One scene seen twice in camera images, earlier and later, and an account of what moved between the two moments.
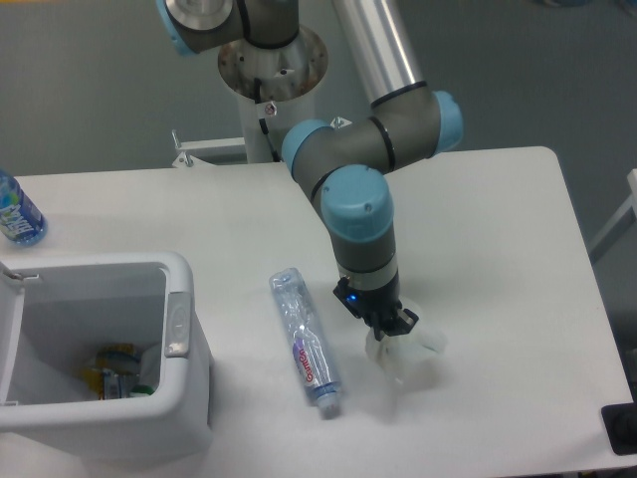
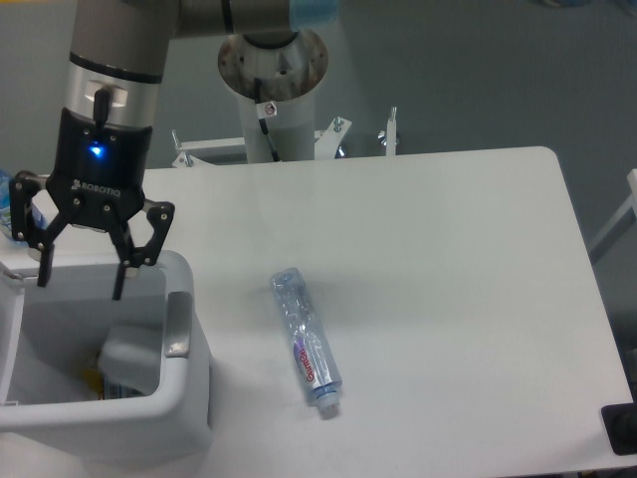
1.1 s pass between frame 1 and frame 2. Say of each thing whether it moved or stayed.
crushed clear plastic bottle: stayed
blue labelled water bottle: stayed
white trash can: stayed
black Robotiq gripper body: moved
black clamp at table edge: stayed
